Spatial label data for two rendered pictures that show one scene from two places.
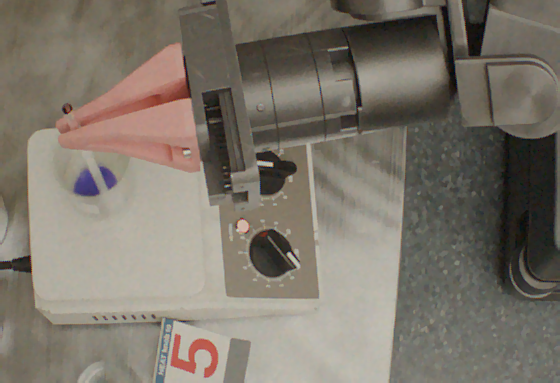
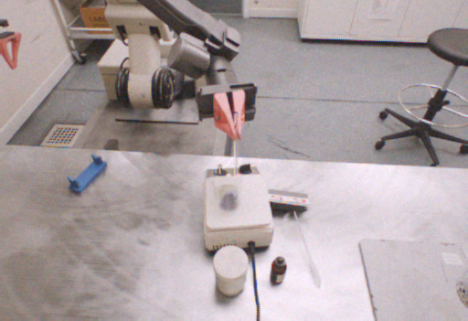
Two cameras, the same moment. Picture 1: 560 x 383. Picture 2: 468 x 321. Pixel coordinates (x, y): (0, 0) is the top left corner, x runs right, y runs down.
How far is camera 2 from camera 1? 0.57 m
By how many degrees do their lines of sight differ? 46
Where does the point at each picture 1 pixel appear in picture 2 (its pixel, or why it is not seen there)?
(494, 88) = (232, 38)
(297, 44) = (214, 79)
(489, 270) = not seen: hidden behind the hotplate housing
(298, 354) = (271, 178)
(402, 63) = (221, 61)
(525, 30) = (217, 29)
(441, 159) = not seen: hidden behind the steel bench
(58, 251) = (252, 215)
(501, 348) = not seen: hidden behind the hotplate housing
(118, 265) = (256, 196)
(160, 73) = (223, 99)
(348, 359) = (271, 167)
